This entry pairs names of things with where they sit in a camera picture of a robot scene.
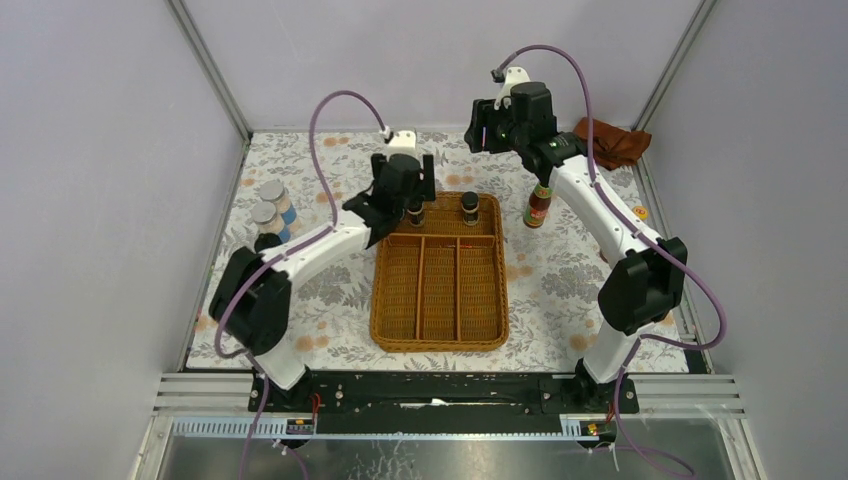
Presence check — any silver-lid salt jar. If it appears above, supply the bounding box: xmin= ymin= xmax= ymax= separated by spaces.
xmin=259 ymin=180 xmax=299 ymax=229
xmin=250 ymin=201 xmax=291 ymax=243

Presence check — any red sauce bottle yellow cap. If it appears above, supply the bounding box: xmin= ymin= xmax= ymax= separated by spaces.
xmin=523 ymin=183 xmax=552 ymax=228

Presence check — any silver-lid salt jar near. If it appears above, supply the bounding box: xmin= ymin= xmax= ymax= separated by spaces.
xmin=250 ymin=201 xmax=291 ymax=243

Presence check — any floral table mat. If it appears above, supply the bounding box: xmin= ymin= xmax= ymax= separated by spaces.
xmin=185 ymin=130 xmax=690 ymax=374

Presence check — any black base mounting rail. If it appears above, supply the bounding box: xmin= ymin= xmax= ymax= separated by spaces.
xmin=247 ymin=370 xmax=640 ymax=435

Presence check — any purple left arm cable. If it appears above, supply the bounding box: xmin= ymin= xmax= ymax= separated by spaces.
xmin=213 ymin=90 xmax=392 ymax=480

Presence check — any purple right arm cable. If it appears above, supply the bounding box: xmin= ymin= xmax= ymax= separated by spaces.
xmin=493 ymin=44 xmax=729 ymax=480

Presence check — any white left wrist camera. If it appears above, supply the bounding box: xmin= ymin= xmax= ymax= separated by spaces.
xmin=380 ymin=126 xmax=418 ymax=158

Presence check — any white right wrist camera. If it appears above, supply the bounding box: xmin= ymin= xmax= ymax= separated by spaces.
xmin=491 ymin=66 xmax=531 ymax=110

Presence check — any silver-lid salt jar far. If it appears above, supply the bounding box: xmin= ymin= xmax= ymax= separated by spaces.
xmin=259 ymin=180 xmax=299 ymax=229

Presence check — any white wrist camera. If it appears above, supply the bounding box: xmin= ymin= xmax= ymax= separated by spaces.
xmin=380 ymin=126 xmax=418 ymax=158
xmin=491 ymin=66 xmax=531 ymax=110

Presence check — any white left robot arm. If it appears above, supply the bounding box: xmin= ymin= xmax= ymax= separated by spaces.
xmin=209 ymin=153 xmax=436 ymax=411

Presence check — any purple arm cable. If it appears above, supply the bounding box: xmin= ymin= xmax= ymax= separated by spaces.
xmin=493 ymin=44 xmax=729 ymax=480
xmin=213 ymin=90 xmax=392 ymax=480

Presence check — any black-cap pale spice jar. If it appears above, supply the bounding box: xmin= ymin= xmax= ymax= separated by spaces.
xmin=253 ymin=233 xmax=283 ymax=253

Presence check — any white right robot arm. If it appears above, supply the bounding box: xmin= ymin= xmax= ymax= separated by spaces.
xmin=465 ymin=73 xmax=687 ymax=412

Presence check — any brown folded cloth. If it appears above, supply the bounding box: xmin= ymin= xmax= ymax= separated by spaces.
xmin=573 ymin=117 xmax=652 ymax=170

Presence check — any brown wicker basket tray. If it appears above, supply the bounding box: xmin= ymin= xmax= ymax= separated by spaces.
xmin=370 ymin=191 xmax=509 ymax=353

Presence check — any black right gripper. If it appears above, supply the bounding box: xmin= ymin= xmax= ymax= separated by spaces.
xmin=463 ymin=99 xmax=528 ymax=155

